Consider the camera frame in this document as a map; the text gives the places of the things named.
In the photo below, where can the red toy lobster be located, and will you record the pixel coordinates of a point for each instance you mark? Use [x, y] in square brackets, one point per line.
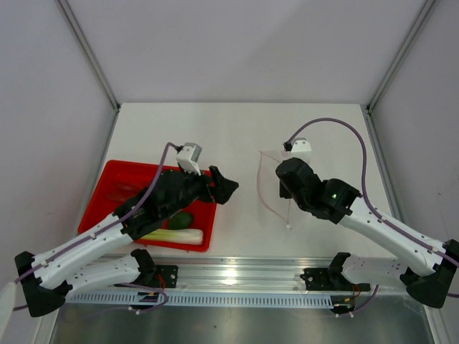
[120, 192]

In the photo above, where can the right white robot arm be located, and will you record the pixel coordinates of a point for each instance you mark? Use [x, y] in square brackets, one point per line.
[425, 267]

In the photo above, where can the slotted cable duct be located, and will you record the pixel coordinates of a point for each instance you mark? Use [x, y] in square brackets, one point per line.
[208, 299]

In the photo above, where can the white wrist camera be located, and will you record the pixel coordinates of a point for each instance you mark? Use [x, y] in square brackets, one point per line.
[187, 158]
[298, 147]

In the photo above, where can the green avocado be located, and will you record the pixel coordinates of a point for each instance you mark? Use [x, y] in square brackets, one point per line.
[182, 220]

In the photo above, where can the green celery stalk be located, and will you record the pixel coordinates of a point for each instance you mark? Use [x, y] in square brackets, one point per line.
[179, 236]

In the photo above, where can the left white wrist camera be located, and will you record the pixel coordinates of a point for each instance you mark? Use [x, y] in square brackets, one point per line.
[187, 158]

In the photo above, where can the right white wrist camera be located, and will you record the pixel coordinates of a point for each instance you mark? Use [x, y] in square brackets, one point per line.
[298, 147]

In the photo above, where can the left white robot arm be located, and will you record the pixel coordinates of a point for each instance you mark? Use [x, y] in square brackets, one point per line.
[128, 223]

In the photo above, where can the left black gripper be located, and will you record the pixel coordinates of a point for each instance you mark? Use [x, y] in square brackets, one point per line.
[224, 187]

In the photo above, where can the red plastic tray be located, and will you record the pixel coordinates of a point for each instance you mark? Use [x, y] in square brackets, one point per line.
[142, 174]

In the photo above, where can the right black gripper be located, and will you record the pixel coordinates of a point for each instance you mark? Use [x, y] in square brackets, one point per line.
[284, 192]

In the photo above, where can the clear zip top bag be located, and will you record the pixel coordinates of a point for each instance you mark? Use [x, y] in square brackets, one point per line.
[267, 185]

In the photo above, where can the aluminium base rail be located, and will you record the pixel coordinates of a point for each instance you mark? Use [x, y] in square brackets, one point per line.
[233, 272]

